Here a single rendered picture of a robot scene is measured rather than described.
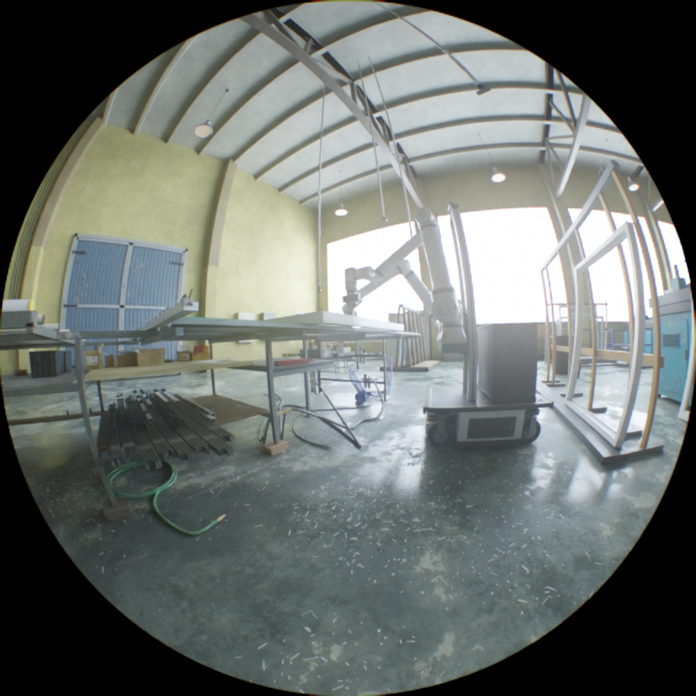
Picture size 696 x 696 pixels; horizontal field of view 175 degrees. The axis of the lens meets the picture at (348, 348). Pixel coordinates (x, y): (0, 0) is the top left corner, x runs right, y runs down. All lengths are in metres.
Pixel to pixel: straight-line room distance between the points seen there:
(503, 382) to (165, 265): 8.05
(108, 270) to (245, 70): 6.74
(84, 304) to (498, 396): 8.12
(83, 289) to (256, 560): 7.35
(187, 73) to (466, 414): 9.49
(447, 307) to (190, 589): 1.65
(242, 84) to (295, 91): 1.67
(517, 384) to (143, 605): 2.07
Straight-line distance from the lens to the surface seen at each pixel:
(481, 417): 1.54
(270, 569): 0.91
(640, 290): 1.83
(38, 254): 7.97
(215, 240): 8.45
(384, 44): 8.01
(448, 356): 8.74
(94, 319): 7.42
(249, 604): 0.85
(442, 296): 1.30
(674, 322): 3.51
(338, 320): 1.45
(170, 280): 7.83
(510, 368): 1.60
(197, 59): 8.62
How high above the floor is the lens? 0.74
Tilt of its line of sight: 1 degrees down
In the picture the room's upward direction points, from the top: 2 degrees counter-clockwise
